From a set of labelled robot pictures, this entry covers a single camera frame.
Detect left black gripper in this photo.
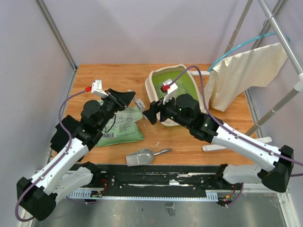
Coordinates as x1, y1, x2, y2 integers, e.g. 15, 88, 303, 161
98, 88, 135, 130

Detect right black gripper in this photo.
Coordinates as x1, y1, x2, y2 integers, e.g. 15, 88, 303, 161
143, 91, 191, 129

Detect white plastic bag clip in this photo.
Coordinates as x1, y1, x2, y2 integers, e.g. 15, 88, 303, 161
133, 96, 146, 118

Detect green cat litter bag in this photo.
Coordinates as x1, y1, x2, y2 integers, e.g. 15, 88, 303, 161
96, 106, 145, 147

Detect metal litter scoop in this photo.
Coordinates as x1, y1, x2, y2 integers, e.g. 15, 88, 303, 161
126, 148, 172, 166

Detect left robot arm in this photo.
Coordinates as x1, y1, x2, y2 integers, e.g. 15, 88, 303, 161
15, 88, 136, 222

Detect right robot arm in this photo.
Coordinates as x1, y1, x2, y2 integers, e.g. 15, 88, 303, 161
143, 94, 294, 192

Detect beige green litter box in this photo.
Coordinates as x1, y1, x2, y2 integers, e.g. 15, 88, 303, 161
143, 65, 205, 129

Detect teal clothes hanger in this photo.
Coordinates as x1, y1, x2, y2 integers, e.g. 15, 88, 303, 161
207, 20, 292, 71

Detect cream fabric bag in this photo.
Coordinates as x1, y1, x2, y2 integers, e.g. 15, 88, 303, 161
204, 43, 288, 112

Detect white metal drying rack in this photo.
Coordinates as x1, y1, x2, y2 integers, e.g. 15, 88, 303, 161
188, 0, 303, 152

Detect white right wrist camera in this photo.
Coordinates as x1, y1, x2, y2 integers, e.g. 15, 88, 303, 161
161, 79, 178, 104

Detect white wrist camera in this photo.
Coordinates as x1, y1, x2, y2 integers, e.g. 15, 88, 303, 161
161, 79, 178, 104
91, 79, 106, 97

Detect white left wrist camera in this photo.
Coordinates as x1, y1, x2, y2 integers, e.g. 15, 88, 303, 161
91, 79, 106, 97

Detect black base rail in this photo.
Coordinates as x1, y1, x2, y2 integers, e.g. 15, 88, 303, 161
47, 163, 273, 201

